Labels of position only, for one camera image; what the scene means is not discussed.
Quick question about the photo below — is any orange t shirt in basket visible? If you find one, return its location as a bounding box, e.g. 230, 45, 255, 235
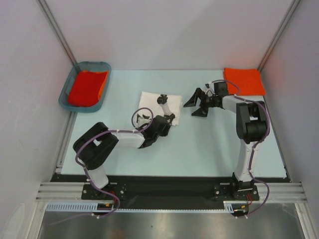
96, 71, 109, 100

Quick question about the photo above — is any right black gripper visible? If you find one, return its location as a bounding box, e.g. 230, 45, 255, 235
184, 88, 218, 117

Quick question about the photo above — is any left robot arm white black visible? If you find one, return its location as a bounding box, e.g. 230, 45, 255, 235
73, 114, 175, 199

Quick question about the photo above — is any aluminium corner post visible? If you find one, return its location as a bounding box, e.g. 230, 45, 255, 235
257, 0, 303, 72
36, 0, 77, 66

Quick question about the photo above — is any left aluminium corner post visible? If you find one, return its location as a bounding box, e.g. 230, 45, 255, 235
36, 0, 77, 66

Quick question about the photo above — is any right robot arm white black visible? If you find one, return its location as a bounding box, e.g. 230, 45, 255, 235
183, 80, 270, 200

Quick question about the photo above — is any right aluminium corner post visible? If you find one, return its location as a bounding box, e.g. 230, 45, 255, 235
257, 0, 303, 72

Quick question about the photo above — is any white printed t shirt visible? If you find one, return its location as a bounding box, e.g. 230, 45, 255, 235
138, 92, 182, 126

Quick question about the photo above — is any aluminium front rail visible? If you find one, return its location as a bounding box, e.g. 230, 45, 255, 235
35, 182, 307, 203

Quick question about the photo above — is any teal plastic basket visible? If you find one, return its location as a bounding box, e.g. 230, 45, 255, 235
58, 61, 112, 113

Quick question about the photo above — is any red t shirt in basket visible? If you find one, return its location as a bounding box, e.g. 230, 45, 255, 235
67, 70, 105, 107

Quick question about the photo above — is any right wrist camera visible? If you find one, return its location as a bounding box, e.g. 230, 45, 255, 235
204, 83, 215, 97

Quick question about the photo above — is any slotted grey cable duct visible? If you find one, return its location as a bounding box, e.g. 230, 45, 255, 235
46, 201, 244, 213

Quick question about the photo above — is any folded orange t shirt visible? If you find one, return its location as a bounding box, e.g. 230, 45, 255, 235
223, 68, 266, 96

